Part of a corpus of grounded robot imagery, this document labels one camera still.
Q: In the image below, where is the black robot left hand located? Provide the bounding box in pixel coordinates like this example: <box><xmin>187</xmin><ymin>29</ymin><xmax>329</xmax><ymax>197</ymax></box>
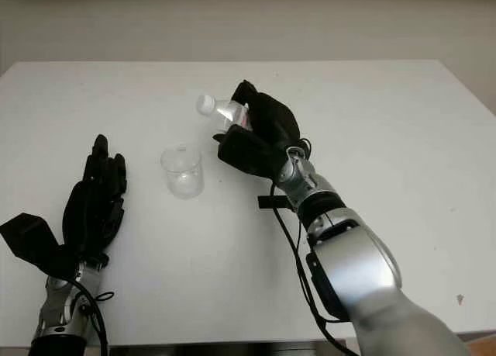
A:
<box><xmin>60</xmin><ymin>134</ymin><xmax>129</xmax><ymax>272</ymax></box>

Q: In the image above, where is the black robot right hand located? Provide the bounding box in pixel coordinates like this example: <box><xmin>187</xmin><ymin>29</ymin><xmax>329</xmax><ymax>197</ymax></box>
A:
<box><xmin>212</xmin><ymin>80</ymin><xmax>304</xmax><ymax>148</ymax></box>

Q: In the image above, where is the clear plastic water bottle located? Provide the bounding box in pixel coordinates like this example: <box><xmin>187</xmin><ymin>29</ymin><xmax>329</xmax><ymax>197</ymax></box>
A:
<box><xmin>196</xmin><ymin>94</ymin><xmax>253</xmax><ymax>134</ymax></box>

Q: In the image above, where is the clear glass cup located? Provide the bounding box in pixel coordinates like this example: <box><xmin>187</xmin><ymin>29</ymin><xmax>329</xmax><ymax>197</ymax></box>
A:
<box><xmin>160</xmin><ymin>143</ymin><xmax>205</xmax><ymax>200</ymax></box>

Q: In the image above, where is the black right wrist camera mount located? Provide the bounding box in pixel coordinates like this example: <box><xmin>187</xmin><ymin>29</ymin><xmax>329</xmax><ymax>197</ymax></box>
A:
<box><xmin>217</xmin><ymin>125</ymin><xmax>290</xmax><ymax>183</ymax></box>

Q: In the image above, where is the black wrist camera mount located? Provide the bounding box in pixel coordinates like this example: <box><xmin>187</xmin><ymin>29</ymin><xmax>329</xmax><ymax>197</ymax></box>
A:
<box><xmin>217</xmin><ymin>125</ymin><xmax>290</xmax><ymax>183</ymax></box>
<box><xmin>0</xmin><ymin>213</ymin><xmax>79</xmax><ymax>283</ymax></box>

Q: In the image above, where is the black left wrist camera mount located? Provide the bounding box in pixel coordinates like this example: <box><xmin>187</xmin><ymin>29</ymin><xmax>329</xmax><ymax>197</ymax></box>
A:
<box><xmin>0</xmin><ymin>213</ymin><xmax>79</xmax><ymax>283</ymax></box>

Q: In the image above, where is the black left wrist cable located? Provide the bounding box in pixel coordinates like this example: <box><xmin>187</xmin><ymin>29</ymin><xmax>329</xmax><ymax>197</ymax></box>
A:
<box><xmin>67</xmin><ymin>280</ymin><xmax>115</xmax><ymax>356</ymax></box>

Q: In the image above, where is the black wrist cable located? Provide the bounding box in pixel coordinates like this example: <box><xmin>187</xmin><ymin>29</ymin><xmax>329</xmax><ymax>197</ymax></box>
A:
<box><xmin>268</xmin><ymin>137</ymin><xmax>360</xmax><ymax>356</ymax></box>
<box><xmin>67</xmin><ymin>280</ymin><xmax>115</xmax><ymax>356</ymax></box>

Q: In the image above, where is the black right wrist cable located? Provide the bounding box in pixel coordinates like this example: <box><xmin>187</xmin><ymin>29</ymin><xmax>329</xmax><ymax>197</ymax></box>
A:
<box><xmin>268</xmin><ymin>137</ymin><xmax>360</xmax><ymax>356</ymax></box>

